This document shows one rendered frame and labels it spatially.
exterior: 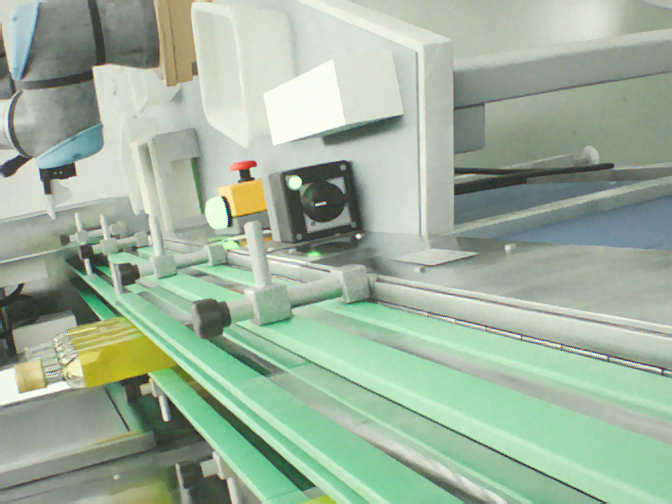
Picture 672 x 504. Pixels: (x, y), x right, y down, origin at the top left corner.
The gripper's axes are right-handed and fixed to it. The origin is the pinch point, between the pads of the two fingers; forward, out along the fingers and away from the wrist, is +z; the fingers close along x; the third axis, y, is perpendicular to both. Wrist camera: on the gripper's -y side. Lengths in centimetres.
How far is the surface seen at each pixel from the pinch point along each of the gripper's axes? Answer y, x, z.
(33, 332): -9, 50, 36
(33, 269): -6, 49, 18
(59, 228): 2.5, 40.3, 7.2
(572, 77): 51, -131, -20
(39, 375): -7, -77, 15
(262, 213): 27, -89, -5
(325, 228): 27, -118, -6
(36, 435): -9, -59, 30
